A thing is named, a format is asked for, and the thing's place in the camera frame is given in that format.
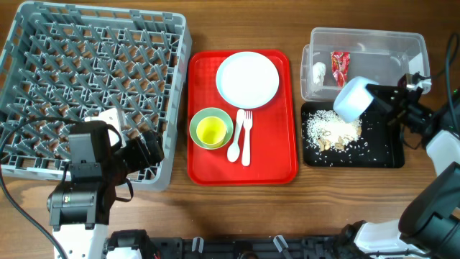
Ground yellow plastic cup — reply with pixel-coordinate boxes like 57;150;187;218
196;117;226;148

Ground white plastic spoon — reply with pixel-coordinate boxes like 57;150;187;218
227;109;245;163

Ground red plastic tray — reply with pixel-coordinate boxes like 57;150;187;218
187;50;298;186

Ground light blue plate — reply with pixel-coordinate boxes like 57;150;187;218
216;51;280;109

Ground black waste tray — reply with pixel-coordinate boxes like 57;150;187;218
301;102;405;168

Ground white plastic fork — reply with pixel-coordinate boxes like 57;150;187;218
241;110;253;166

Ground light blue bowl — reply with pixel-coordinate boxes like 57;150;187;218
333;76;378;123

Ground clear plastic bin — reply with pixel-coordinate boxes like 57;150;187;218
300;27;431;101

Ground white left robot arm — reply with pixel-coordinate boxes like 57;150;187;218
47;121;164;258

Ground grey plastic dishwasher rack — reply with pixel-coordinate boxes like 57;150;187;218
1;1;192;191

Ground white tissue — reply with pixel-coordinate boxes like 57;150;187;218
312;62;326;86

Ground rice and nut scraps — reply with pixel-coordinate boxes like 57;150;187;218
304;110;363;153

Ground light green bowl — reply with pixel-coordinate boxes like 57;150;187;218
189;107;234;150

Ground red snack wrapper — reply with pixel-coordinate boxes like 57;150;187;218
331;51;351;88

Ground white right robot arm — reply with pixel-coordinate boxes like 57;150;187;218
333;77;459;258

